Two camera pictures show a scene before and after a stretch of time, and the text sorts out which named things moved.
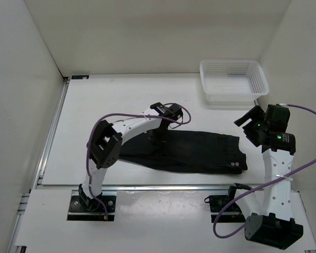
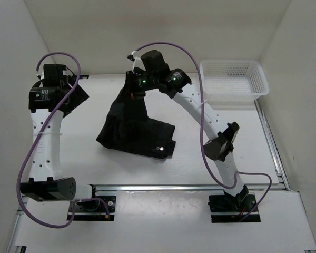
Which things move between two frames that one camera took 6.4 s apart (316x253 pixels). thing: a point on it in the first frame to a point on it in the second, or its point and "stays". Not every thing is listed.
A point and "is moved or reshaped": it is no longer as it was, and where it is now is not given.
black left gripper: x=158 y=139 to x=79 y=96
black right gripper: x=256 y=114 to x=131 y=90
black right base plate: x=231 y=213 stays
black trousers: x=188 y=151 is moved or reshaped
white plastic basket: x=226 y=82 stays
